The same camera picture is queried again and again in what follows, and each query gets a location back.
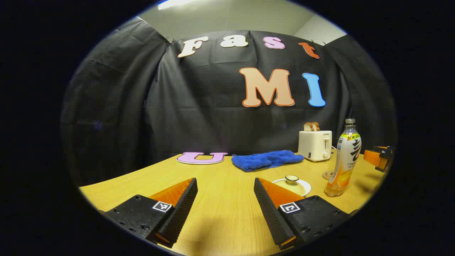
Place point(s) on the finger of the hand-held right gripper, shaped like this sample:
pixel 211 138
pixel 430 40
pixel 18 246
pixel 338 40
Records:
pixel 373 156

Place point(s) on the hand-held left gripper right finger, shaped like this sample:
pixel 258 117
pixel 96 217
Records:
pixel 270 213

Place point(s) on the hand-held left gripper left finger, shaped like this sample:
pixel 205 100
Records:
pixel 181 209

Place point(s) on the clear water bottle white label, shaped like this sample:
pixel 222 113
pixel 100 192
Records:
pixel 349 156

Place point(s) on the white teacup lid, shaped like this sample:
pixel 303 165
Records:
pixel 292 182

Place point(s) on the white teacup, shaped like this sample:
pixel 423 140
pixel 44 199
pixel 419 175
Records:
pixel 306 185

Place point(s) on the round cork coaster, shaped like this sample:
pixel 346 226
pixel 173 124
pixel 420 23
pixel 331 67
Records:
pixel 327 175

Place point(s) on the purple paper cutout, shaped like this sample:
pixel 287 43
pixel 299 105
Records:
pixel 199 160

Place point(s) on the blue towel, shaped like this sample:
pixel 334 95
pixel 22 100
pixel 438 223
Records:
pixel 266 160

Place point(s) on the white toaster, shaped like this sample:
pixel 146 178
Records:
pixel 314 145

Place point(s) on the toast slice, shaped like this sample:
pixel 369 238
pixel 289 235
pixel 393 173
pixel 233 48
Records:
pixel 307 126
pixel 316 126

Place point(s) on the ceiling light panel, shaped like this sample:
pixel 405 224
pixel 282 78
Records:
pixel 174 3

